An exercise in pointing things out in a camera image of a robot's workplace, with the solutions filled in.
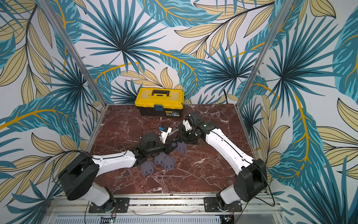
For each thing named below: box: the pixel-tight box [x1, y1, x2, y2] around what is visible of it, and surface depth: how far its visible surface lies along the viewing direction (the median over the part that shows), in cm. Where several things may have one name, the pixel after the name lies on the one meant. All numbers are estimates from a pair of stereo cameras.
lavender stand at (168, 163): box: [163, 156, 175, 170], surface depth 89 cm
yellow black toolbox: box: [134, 87, 185, 118], surface depth 103 cm
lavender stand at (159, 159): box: [153, 152, 166, 165], surface depth 88 cm
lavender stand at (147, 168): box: [141, 161, 155, 175], surface depth 85 cm
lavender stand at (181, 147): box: [175, 141, 187, 153], surface depth 76 cm
